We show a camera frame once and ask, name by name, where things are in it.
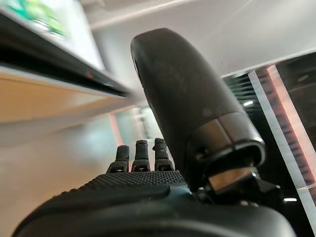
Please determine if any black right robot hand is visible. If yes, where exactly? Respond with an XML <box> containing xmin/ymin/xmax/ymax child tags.
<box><xmin>12</xmin><ymin>28</ymin><xmax>297</xmax><ymax>237</ymax></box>

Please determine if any white open fridge drawer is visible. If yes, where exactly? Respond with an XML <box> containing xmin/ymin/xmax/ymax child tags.
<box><xmin>0</xmin><ymin>0</ymin><xmax>131</xmax><ymax>124</ymax></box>

